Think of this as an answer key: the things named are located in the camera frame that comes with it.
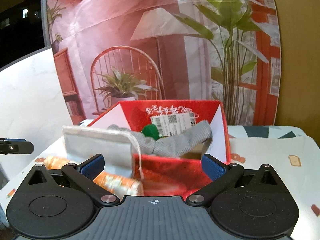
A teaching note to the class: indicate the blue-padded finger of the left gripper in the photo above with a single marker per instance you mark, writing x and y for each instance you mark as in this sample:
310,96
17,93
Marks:
11,141

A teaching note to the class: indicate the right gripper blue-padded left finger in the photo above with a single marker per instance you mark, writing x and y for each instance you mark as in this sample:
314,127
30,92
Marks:
81,178

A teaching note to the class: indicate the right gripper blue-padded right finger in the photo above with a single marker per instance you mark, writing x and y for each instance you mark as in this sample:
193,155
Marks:
223,176

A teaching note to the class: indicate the orange floral soft pack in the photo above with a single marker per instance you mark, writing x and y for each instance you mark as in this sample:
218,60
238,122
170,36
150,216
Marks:
119,185

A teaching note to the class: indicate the grey towel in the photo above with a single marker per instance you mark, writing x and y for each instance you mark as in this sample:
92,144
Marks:
173,146

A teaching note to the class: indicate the green knitted ball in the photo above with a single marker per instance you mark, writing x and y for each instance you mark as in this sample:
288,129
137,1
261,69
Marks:
151,131

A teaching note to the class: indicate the printed living room backdrop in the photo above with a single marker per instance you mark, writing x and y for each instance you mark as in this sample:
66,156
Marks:
106,51

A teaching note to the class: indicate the red strawberry cardboard box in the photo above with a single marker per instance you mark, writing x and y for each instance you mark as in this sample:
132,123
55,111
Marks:
166,176

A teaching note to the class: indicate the cartoon print table cloth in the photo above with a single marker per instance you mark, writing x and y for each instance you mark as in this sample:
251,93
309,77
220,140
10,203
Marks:
277,197

